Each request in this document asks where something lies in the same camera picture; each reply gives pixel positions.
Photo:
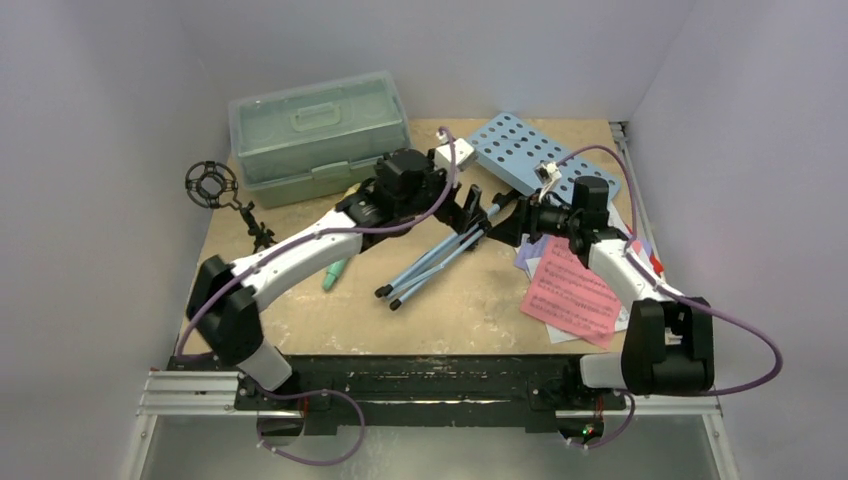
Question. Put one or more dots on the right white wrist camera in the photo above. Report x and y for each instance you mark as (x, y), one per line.
(549, 175)

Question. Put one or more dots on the black tripod microphone stand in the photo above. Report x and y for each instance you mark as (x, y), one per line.
(213, 185)

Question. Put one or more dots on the cream yellow microphone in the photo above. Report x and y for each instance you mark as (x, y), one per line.
(354, 191)

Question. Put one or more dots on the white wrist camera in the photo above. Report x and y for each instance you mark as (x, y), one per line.
(460, 153)
(549, 175)

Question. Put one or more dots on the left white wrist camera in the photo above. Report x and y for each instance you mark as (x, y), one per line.
(460, 153)

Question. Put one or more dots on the mint green microphone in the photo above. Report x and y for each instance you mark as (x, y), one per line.
(333, 273)

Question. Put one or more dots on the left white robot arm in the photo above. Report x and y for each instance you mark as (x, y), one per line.
(407, 187)

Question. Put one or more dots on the light blue music stand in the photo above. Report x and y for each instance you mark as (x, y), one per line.
(509, 148)

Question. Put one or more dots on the red sheet music page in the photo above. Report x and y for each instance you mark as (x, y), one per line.
(656, 264)

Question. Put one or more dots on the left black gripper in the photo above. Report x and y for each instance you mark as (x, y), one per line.
(461, 217)

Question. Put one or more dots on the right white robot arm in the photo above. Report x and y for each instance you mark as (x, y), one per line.
(668, 347)

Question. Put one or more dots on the lavender sheet music page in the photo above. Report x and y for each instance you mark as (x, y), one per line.
(530, 250)

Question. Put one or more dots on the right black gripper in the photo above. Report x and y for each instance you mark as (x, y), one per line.
(523, 220)

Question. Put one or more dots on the grey-green plastic toolbox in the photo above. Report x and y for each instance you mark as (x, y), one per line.
(316, 140)

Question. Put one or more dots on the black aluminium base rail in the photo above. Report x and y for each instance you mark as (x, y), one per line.
(539, 393)

